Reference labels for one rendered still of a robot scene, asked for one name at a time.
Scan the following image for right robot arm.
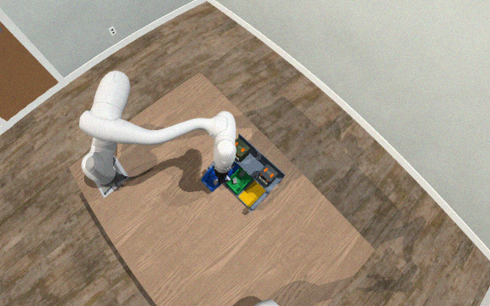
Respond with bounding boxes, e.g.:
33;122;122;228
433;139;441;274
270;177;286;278
254;299;278;306

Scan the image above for green bin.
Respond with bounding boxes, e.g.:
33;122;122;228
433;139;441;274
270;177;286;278
226;167;253;195

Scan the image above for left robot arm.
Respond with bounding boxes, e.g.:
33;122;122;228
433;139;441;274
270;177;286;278
79;71;236;193

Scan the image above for blue bin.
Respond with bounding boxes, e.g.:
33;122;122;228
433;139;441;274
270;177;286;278
202;167;233;192

